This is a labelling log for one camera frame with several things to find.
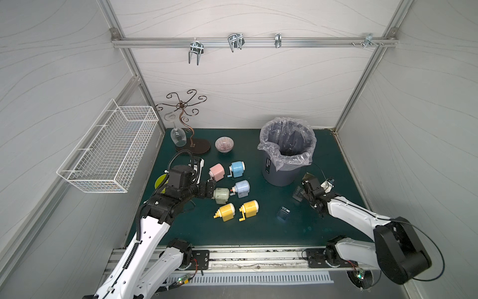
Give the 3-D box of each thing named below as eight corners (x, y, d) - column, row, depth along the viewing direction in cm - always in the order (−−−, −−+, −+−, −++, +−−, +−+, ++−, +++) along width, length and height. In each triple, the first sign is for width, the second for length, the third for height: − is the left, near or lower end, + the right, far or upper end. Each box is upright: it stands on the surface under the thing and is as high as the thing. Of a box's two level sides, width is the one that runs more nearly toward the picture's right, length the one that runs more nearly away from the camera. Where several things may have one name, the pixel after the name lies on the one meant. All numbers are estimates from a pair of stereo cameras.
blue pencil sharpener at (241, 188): (231, 197, 92) (230, 189, 86) (231, 188, 96) (230, 180, 89) (249, 197, 92) (250, 189, 86) (249, 188, 96) (249, 180, 89)
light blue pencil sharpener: (228, 178, 101) (227, 169, 94) (229, 170, 104) (228, 160, 98) (244, 178, 101) (244, 170, 94) (244, 170, 104) (244, 161, 98)
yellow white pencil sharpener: (239, 222, 84) (239, 217, 78) (236, 212, 87) (235, 206, 81) (260, 214, 86) (261, 209, 81) (256, 205, 89) (256, 199, 84)
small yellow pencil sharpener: (216, 225, 83) (214, 220, 78) (213, 215, 86) (211, 210, 81) (236, 217, 86) (235, 211, 81) (233, 208, 89) (232, 202, 83)
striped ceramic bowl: (215, 156, 113) (213, 147, 106) (216, 144, 119) (215, 135, 113) (233, 156, 113) (233, 147, 107) (234, 144, 119) (233, 135, 113)
